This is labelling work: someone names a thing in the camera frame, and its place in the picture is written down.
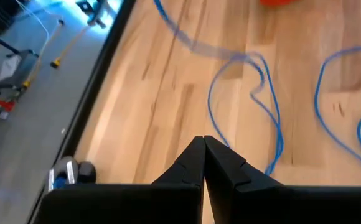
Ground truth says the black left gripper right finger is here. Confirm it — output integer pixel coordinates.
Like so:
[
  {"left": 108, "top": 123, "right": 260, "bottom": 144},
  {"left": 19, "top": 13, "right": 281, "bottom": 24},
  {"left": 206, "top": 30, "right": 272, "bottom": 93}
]
[{"left": 204, "top": 135, "right": 361, "bottom": 224}]

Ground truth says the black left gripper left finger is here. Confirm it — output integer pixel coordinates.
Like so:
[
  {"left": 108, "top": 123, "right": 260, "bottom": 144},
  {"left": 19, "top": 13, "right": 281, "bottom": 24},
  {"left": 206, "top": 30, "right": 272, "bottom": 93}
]
[{"left": 32, "top": 136, "right": 206, "bottom": 224}]

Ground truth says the long blue cord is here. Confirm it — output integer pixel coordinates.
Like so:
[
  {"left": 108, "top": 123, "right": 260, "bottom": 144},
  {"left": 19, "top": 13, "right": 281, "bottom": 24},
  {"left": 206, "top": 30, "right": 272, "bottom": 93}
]
[{"left": 154, "top": 0, "right": 361, "bottom": 177}]

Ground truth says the small round black reel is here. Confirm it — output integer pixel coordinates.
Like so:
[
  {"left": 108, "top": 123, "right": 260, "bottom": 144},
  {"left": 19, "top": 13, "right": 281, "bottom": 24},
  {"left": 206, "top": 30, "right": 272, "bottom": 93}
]
[{"left": 47, "top": 156, "right": 97, "bottom": 191}]

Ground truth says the black stand base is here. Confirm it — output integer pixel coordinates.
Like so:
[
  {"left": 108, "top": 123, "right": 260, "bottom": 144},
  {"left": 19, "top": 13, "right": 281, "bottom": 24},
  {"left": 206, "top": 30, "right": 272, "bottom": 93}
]
[{"left": 75, "top": 0, "right": 115, "bottom": 29}]

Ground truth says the red tape dispenser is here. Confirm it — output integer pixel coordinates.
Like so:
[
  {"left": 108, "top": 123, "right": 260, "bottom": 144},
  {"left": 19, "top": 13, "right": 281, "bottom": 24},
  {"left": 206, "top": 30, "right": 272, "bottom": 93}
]
[{"left": 259, "top": 0, "right": 297, "bottom": 8}]

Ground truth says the black metal table frame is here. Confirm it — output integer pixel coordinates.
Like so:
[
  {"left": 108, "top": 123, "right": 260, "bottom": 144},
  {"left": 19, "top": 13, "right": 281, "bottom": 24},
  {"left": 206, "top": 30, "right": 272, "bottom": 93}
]
[{"left": 24, "top": 0, "right": 138, "bottom": 224}]

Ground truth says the yellow floor cable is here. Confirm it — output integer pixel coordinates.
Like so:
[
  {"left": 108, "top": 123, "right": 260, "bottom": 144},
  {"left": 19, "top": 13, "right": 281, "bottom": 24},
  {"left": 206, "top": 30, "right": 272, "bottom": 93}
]
[
  {"left": 21, "top": 18, "right": 66, "bottom": 90},
  {"left": 50, "top": 25, "right": 91, "bottom": 68}
]

